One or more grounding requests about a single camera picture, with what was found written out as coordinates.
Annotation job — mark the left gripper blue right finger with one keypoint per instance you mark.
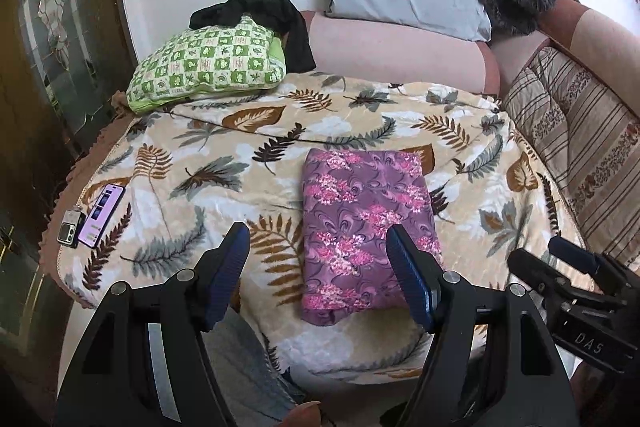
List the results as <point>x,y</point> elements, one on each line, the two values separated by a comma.
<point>444,304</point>

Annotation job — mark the green patterned pillow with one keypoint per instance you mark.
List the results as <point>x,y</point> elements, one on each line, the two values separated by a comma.
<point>208,61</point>

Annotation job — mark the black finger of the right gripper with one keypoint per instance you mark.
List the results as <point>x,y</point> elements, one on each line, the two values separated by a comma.
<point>575,256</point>
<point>534,272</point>

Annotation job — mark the person's grey trouser legs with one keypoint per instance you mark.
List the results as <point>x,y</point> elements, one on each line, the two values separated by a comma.
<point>255,393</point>

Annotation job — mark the pink sofa backrest cushion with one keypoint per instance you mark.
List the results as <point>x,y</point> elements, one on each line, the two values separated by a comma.
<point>391,53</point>

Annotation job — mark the pink sofa armrest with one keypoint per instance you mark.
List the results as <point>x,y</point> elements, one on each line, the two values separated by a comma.
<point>607,49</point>

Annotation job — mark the leaf-patterned beige blanket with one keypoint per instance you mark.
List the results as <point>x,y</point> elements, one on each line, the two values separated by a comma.
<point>191,171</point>

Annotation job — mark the purple floral cloth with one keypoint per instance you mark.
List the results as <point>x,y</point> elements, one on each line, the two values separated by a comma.
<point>350,200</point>

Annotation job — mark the small grey flip phone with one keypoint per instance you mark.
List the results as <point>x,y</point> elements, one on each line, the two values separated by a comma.
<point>70,226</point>

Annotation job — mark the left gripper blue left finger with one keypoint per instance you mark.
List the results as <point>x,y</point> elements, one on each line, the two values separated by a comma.
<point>192,302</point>

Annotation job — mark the person's left hand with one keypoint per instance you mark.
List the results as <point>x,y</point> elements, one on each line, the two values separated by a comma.
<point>307,414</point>

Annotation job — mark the pink smartphone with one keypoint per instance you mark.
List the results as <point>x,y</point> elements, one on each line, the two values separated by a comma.
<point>100,213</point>

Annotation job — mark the striped beige cushion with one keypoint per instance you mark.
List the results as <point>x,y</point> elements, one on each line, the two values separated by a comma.
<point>589,141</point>

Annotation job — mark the black garment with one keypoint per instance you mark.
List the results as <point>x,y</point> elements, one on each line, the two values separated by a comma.
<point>280,16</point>

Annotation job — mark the wooden glass cabinet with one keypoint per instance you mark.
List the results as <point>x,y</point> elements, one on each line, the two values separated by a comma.
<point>61,63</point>

